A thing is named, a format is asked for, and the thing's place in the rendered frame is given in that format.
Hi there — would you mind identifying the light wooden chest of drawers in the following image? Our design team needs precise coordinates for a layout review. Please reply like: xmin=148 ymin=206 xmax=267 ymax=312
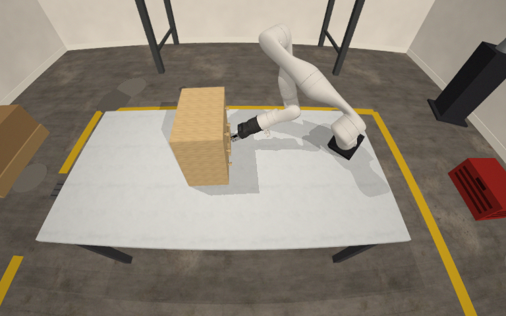
xmin=169 ymin=87 xmax=229 ymax=186

